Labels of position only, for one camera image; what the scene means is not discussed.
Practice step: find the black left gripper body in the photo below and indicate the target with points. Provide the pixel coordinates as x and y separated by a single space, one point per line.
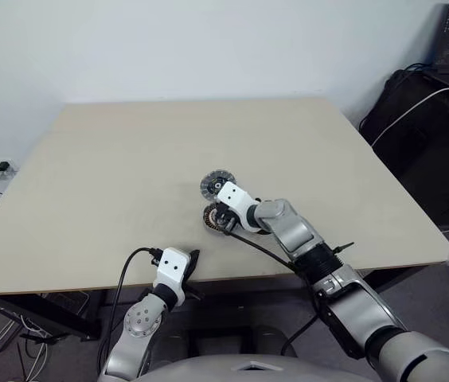
192 285

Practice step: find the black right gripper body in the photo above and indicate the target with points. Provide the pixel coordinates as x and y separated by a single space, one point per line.
227 223

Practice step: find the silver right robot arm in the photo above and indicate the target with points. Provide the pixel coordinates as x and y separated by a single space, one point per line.
296 231

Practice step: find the silver robot torso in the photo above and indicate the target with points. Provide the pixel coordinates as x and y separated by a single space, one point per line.
248 370

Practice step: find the black zip tie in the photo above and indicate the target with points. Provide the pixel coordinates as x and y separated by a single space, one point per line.
344 246

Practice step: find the black box under table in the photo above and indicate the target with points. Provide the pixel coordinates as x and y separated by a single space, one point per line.
67 300

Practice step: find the black plug adapter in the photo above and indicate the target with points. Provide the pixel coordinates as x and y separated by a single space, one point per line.
3 165

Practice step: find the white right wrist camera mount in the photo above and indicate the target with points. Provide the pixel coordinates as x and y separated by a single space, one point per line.
234 197

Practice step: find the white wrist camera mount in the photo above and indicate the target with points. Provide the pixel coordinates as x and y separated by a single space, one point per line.
172 266
234 197

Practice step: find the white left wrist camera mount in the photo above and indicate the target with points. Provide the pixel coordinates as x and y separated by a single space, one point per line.
172 266

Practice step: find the black table frame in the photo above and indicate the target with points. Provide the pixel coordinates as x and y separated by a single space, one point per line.
49 314

